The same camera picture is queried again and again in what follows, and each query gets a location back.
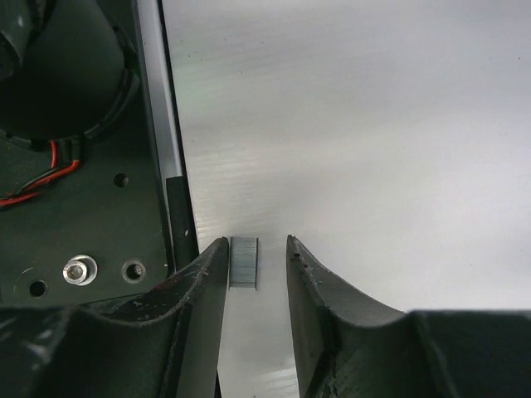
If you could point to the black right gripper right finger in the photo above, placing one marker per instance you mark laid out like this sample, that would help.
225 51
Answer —
348 344

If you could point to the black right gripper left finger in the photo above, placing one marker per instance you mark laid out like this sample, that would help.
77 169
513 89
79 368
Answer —
164 343

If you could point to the grey staple strip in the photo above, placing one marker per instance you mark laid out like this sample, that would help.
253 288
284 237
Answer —
243 262

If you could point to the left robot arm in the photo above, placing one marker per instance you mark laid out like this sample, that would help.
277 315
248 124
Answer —
66 70

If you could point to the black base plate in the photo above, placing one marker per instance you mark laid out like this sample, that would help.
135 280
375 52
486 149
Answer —
90 219

